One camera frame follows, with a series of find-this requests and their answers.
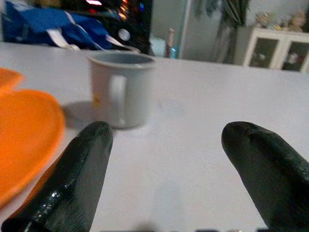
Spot white cabinet with glass doors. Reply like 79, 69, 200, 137
242, 27, 309, 73

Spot orange plastic plate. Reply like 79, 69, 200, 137
0, 89, 66, 211
0, 67, 25, 97

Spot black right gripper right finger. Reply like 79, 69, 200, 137
221, 121, 309, 232

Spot small pale figurine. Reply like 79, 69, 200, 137
288, 9, 308, 32
254, 11, 272, 29

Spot blue bag with white straps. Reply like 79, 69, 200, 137
1, 0, 140, 52

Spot wooden post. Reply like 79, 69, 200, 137
166, 28, 176, 58

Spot grey mug with handle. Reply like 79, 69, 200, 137
87, 51, 156, 129

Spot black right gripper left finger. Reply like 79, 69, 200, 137
0, 120, 114, 232

